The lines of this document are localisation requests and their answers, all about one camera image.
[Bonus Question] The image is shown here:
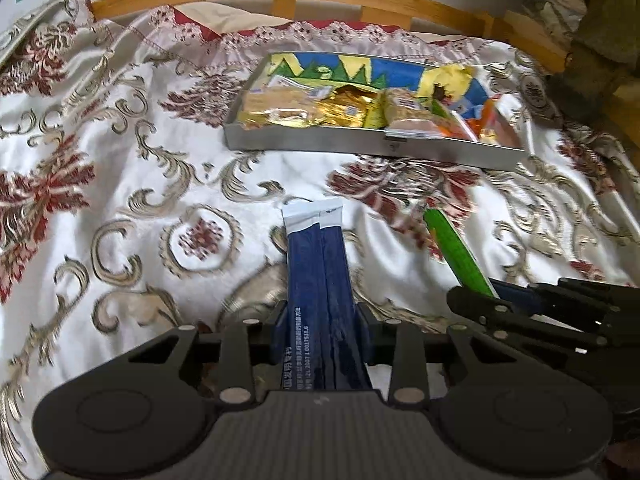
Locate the yellow green snack packet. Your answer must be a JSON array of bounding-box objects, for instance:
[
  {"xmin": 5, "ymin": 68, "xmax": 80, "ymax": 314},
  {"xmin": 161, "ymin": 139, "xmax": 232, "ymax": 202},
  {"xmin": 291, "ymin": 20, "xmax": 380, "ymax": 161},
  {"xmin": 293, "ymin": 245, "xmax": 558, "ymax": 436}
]
[{"xmin": 364, "ymin": 96, "xmax": 389, "ymax": 129}]

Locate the green white snack packet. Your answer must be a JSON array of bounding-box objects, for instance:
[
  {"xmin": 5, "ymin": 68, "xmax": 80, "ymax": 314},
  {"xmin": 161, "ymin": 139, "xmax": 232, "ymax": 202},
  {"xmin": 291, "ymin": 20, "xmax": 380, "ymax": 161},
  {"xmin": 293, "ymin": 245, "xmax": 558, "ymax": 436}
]
[{"xmin": 431, "ymin": 100, "xmax": 477, "ymax": 140}]

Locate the white label nut packet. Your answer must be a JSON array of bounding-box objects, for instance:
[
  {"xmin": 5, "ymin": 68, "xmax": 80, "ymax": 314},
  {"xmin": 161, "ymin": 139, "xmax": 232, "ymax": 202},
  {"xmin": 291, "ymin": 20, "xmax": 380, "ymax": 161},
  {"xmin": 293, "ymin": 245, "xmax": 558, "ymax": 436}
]
[{"xmin": 382, "ymin": 87, "xmax": 442, "ymax": 139}]

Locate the orange yellow snack bag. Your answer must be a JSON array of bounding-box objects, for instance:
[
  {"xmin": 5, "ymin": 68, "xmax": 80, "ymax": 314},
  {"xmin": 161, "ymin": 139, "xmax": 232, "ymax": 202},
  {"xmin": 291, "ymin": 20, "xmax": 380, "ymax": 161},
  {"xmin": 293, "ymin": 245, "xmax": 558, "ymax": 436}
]
[{"xmin": 424, "ymin": 62, "xmax": 502, "ymax": 137}]

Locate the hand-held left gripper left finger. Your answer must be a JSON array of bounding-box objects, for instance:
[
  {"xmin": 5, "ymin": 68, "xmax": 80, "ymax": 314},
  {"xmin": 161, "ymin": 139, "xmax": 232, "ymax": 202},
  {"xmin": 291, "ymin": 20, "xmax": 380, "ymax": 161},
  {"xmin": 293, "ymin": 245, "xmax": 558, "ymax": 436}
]
[{"xmin": 125, "ymin": 302, "xmax": 291, "ymax": 407}]

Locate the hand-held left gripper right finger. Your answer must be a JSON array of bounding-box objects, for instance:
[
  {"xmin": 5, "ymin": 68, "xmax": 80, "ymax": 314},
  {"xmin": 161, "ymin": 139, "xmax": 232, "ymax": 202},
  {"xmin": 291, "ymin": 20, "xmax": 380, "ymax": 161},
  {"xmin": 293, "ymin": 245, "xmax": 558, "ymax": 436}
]
[{"xmin": 357, "ymin": 305, "xmax": 507, "ymax": 407}]

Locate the wooden bed post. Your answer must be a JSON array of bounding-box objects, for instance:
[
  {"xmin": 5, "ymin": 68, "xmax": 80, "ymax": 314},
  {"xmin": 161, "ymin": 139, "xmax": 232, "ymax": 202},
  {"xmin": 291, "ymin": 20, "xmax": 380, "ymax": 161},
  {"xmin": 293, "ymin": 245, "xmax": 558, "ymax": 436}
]
[{"xmin": 565, "ymin": 0, "xmax": 640, "ymax": 128}]

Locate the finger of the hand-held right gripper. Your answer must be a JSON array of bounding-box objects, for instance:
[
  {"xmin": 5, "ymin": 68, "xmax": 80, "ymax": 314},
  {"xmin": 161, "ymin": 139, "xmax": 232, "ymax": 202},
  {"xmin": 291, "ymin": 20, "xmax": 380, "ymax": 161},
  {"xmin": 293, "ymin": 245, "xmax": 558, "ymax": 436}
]
[
  {"xmin": 446, "ymin": 287, "xmax": 607, "ymax": 357},
  {"xmin": 487, "ymin": 278, "xmax": 640, "ymax": 314}
]

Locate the green sausage stick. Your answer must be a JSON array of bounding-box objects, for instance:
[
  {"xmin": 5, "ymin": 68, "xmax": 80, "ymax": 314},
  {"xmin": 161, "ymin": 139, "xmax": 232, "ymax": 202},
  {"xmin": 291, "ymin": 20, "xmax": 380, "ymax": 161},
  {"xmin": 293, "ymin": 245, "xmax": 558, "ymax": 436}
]
[{"xmin": 422, "ymin": 208, "xmax": 499, "ymax": 299}]

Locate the clear biscuit packet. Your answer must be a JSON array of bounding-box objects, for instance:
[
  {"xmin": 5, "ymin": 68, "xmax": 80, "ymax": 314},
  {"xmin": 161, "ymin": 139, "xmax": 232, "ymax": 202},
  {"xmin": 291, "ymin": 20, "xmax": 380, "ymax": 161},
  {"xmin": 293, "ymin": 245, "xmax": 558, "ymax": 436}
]
[{"xmin": 238, "ymin": 84, "xmax": 327, "ymax": 127}]

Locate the floral printed blanket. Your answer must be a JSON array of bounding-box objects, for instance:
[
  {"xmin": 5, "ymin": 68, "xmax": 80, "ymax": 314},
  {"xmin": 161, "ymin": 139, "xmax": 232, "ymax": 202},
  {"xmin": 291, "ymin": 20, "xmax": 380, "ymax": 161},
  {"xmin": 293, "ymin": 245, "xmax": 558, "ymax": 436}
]
[{"xmin": 0, "ymin": 0, "xmax": 640, "ymax": 480}]

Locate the grey tray with dragon drawing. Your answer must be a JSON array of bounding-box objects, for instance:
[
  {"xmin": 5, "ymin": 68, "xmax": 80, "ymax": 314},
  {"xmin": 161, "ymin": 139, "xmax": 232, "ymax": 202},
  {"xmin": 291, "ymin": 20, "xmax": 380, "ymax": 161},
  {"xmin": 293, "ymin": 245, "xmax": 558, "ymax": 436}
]
[{"xmin": 223, "ymin": 51, "xmax": 529, "ymax": 172}]

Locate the gold foil snack packet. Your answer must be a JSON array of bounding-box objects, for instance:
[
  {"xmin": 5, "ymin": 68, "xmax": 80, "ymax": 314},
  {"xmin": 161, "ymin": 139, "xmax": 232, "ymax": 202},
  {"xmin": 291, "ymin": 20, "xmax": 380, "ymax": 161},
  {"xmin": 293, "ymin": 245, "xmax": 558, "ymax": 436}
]
[{"xmin": 319, "ymin": 86, "xmax": 384, "ymax": 129}]

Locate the beige pillow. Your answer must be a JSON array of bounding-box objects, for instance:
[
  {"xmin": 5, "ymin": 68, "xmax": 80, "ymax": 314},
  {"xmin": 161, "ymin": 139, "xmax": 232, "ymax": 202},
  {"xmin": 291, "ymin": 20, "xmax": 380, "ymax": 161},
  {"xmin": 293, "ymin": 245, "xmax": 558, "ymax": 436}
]
[{"xmin": 169, "ymin": 2, "xmax": 292, "ymax": 42}]

